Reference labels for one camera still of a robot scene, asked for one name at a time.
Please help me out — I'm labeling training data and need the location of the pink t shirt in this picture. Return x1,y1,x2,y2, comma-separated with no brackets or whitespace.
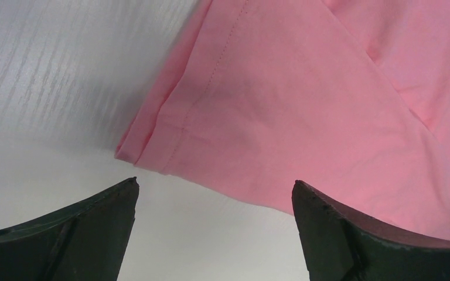
115,1,450,240

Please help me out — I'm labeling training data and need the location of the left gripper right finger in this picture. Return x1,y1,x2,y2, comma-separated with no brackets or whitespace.
292,180,450,280

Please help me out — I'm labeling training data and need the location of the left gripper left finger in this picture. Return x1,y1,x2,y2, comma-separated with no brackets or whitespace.
0,178,139,280

